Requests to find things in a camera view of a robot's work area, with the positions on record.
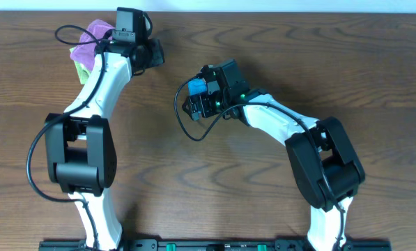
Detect blue microfiber cloth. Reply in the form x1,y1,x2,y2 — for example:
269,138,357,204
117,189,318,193
187,78,207,96

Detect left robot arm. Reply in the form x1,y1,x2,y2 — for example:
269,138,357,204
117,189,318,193
43,38,164,250

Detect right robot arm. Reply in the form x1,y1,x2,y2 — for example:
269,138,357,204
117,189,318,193
182,89,365,250

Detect purple folded cloth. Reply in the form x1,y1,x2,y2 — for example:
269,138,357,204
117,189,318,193
70,20,114,72

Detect green folded cloth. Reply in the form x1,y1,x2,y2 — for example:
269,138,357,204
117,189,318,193
70,47,91,85

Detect black right camera cable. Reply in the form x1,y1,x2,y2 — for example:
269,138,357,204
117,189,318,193
174,75,346,251

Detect black camera cable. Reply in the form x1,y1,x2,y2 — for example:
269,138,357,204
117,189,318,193
174,75,346,251
26,24,153,251

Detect black left camera cable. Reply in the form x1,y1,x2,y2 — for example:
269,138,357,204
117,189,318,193
26,24,153,251

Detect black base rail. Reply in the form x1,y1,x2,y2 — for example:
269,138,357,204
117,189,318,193
38,238,392,251

